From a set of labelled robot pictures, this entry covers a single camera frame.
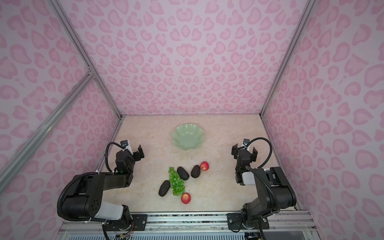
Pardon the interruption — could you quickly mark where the red fake apple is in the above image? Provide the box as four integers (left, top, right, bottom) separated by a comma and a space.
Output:
181, 193, 192, 204
200, 162, 210, 172

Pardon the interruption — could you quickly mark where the dark avocado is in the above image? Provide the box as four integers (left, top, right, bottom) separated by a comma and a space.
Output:
158, 180, 171, 197
191, 165, 201, 179
177, 167, 190, 181

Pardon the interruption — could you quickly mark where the green fake grape bunch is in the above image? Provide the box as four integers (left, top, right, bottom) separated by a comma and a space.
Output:
169, 167, 185, 196

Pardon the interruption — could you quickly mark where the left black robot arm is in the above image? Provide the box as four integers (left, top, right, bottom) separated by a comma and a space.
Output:
57, 142, 145, 231

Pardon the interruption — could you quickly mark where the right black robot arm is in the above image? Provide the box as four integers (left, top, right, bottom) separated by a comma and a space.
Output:
231, 145, 297, 229

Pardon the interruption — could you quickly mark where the light green wavy fruit bowl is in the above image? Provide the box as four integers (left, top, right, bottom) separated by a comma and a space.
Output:
171, 123, 205, 151

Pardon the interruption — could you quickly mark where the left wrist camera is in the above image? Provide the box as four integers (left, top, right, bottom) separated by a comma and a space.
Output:
120, 140, 130, 151

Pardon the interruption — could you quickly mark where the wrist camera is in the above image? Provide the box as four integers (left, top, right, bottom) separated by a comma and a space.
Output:
243, 139, 251, 149
120, 140, 130, 151

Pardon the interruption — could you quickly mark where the right black cable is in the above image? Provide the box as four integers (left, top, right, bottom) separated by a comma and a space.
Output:
248, 137, 273, 169

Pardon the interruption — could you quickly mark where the black cable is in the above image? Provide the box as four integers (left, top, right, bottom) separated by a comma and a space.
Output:
248, 137, 273, 169
104, 141, 124, 174

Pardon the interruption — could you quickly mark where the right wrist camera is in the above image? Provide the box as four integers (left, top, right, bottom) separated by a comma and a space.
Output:
243, 139, 251, 149

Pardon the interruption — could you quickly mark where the left black cable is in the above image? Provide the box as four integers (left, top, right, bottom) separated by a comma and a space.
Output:
104, 141, 124, 174

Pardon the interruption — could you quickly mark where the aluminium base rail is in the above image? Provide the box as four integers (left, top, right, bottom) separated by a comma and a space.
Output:
56, 211, 320, 240

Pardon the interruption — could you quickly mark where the aluminium frame diagonal bar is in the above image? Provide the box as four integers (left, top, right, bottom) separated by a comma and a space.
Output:
1, 71, 95, 193

